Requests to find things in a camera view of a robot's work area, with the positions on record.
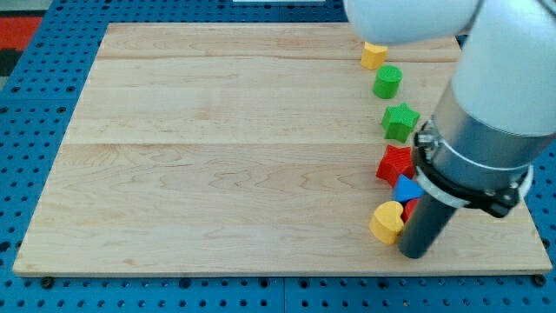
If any black clamp ring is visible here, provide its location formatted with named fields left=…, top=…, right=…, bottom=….
left=412, top=119, right=534, bottom=219

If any red star block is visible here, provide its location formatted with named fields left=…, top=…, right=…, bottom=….
left=375, top=144, right=415, bottom=187

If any green star block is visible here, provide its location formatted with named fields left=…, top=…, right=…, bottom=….
left=381, top=103, right=420, bottom=143

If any light wooden board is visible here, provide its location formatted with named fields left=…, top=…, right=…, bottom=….
left=13, top=23, right=552, bottom=277

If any green cylinder block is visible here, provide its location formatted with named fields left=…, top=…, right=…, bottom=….
left=373, top=65, right=403, bottom=99

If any blue triangle block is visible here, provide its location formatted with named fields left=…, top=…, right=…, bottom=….
left=391, top=175, right=424, bottom=203

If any red block behind tool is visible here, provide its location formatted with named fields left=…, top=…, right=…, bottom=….
left=401, top=198, right=420, bottom=223

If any yellow pentagon block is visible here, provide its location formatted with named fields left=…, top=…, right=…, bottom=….
left=361, top=42, right=388, bottom=70

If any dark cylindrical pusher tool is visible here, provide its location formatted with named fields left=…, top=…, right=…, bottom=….
left=397, top=193, right=457, bottom=259

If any yellow heart block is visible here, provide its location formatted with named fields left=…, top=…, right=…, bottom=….
left=368, top=201, right=404, bottom=245

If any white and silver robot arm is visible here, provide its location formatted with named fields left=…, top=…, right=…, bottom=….
left=344, top=0, right=555, bottom=190

